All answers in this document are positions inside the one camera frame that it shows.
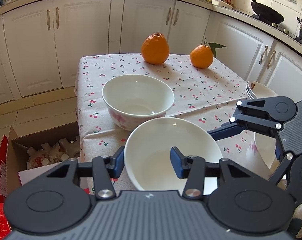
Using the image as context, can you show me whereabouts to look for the black wok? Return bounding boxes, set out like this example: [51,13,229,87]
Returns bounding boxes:
[251,0,284,24]

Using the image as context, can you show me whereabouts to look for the cardboard box with trash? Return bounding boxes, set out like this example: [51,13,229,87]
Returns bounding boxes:
[0,122,80,203]

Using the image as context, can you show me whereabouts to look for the orange without leaf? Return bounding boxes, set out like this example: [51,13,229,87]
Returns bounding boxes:
[141,33,170,65]

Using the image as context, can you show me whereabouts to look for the white bowl pink flowers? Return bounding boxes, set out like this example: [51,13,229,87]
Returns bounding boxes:
[102,74,175,131]

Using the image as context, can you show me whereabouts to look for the white plate with crumbs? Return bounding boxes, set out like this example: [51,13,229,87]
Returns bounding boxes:
[246,81,278,99]

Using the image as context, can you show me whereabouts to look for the orange with green leaf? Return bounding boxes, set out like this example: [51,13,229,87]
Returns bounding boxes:
[189,36,226,69]

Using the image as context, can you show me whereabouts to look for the white container on counter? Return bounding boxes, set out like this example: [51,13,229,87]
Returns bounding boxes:
[211,0,233,9]

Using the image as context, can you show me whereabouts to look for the plain white bowl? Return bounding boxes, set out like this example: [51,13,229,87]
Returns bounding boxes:
[124,118,222,192]

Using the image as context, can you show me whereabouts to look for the cherry print tablecloth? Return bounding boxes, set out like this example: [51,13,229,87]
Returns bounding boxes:
[76,54,253,192]

